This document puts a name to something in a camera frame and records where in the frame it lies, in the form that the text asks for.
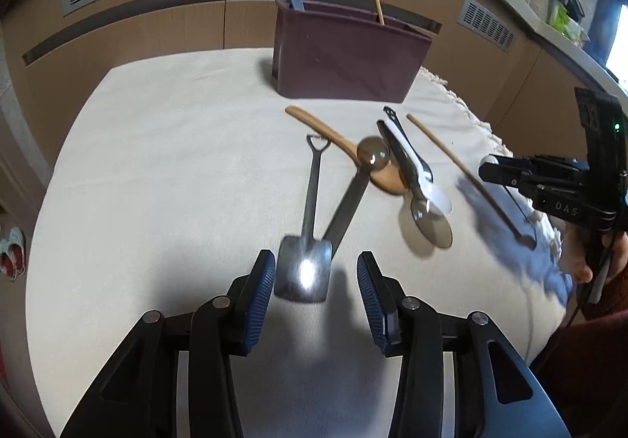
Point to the purple utensil holder box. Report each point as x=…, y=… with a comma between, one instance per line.
x=343, y=55

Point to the small grey vent grille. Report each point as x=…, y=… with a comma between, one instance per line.
x=488, y=23

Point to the round-bowl metal spoon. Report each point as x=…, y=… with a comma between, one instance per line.
x=373, y=154

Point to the white fringed tablecloth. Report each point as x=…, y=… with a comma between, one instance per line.
x=171, y=163

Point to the green vegetable bag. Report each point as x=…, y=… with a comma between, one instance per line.
x=562, y=21

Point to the wooden spoon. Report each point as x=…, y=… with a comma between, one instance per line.
x=387, y=180

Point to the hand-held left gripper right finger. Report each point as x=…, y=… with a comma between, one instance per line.
x=369, y=295

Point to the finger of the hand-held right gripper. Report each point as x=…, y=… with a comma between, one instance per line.
x=520, y=173

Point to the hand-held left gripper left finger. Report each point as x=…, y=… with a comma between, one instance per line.
x=260, y=295

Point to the wooden cabinet front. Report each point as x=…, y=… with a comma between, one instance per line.
x=147, y=35

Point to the person's right forearm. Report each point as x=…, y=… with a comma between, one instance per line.
x=588, y=369

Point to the window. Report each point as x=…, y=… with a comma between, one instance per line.
x=619, y=40

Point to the metal shovel-shaped spoon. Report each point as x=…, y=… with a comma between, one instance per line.
x=301, y=271

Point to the large metal spoon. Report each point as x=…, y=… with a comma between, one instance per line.
x=431, y=232

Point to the white plastic spoon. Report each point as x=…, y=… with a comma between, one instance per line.
x=436, y=197

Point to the person's right hand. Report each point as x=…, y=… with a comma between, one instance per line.
x=583, y=261

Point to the patterned house slipper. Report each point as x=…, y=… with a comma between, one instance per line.
x=17, y=244
x=7, y=264

